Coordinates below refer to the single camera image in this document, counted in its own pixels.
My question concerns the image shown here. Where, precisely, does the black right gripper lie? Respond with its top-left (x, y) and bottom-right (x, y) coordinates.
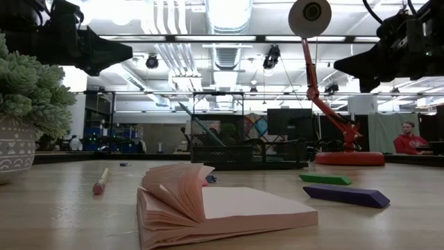
top-left (333, 7), bottom-right (435, 94)

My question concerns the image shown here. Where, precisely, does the black background monitor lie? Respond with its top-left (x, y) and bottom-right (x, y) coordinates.
top-left (266, 108), bottom-right (314, 142)

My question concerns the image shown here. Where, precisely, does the pink sticky note pad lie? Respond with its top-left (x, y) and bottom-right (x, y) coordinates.
top-left (136, 162), bottom-right (319, 250)

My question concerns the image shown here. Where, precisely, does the person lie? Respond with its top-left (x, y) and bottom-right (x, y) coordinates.
top-left (393, 120), bottom-right (434, 156)

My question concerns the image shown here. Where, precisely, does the teal pen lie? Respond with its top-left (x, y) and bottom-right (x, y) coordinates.
top-left (178, 101), bottom-right (225, 147)

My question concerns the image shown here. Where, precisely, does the green eraser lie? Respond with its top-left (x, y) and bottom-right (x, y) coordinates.
top-left (299, 173), bottom-right (353, 186)

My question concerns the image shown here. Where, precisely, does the black aluminium table frame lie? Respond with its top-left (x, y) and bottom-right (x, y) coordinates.
top-left (33, 151), bottom-right (444, 167)

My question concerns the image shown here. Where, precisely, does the colourful patterned panel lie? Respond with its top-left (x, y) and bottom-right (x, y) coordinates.
top-left (244, 113), bottom-right (270, 140)

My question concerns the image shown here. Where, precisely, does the yellow pencil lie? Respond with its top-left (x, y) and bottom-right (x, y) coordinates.
top-left (92, 167), bottom-right (110, 196)

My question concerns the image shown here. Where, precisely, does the green partition screen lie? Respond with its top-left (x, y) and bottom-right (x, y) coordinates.
top-left (367, 112), bottom-right (421, 154)

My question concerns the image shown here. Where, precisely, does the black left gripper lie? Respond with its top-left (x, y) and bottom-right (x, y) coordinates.
top-left (35, 0), bottom-right (134, 77)

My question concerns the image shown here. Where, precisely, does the blue-violet eraser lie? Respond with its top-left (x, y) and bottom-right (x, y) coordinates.
top-left (302, 183), bottom-right (391, 209)

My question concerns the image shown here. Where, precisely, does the green succulent in patterned pot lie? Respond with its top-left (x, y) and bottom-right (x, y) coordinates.
top-left (0, 31), bottom-right (78, 185)

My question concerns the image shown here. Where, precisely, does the black shelf rack with bins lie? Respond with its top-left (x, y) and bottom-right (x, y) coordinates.
top-left (82, 90), bottom-right (146, 154)

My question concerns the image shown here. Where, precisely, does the red desk lamp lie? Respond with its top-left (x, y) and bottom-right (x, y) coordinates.
top-left (287, 0), bottom-right (386, 167)

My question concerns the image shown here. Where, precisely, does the black mesh desk organizer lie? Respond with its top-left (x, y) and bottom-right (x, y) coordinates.
top-left (189, 91), bottom-right (309, 171)

